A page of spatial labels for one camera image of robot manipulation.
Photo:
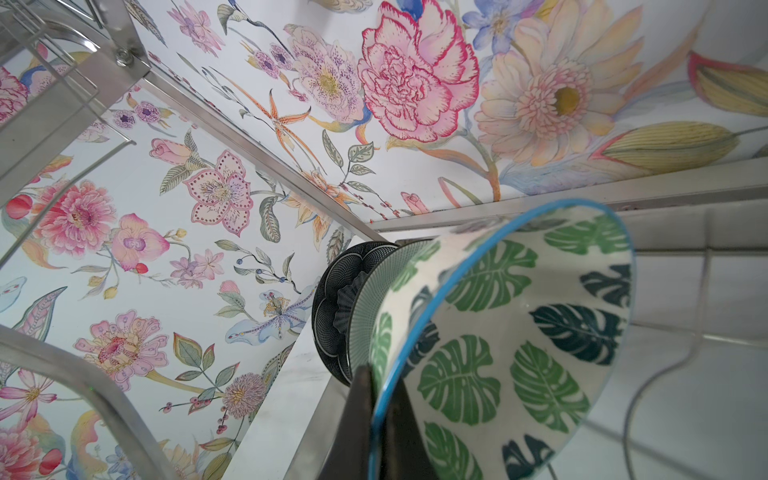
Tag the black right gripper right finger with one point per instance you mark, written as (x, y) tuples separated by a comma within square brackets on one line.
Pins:
[(404, 453)]

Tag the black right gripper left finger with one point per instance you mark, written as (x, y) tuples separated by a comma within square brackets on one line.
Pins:
[(348, 457)]

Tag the dark patterned bowl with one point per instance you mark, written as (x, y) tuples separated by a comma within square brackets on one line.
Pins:
[(334, 301)]

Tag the green leaf pattern bowl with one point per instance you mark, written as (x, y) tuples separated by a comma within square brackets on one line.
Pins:
[(503, 333)]

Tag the pale green bowl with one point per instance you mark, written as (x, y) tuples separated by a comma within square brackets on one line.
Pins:
[(370, 297)]

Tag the stainless steel dish rack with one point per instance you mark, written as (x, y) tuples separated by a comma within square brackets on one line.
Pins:
[(176, 177)]

